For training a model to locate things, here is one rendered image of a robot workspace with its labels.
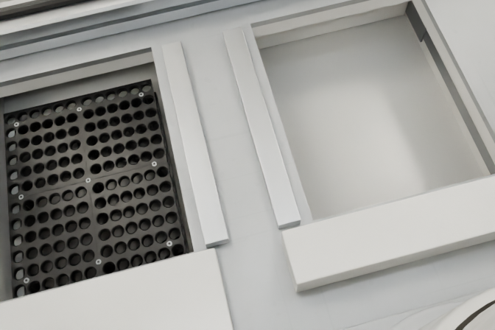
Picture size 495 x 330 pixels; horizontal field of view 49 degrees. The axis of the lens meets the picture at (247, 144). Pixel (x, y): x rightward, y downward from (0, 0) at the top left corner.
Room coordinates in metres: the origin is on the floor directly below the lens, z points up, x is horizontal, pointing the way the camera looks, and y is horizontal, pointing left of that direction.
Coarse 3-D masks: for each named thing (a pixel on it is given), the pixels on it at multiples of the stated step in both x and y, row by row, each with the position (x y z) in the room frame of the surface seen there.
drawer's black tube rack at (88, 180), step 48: (144, 96) 0.34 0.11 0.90; (48, 144) 0.30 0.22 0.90; (96, 144) 0.29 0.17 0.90; (144, 144) 0.30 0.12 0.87; (48, 192) 0.24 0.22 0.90; (96, 192) 0.24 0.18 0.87; (144, 192) 0.24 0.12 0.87; (48, 240) 0.18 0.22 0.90; (96, 240) 0.18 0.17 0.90; (144, 240) 0.18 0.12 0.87; (48, 288) 0.14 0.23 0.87
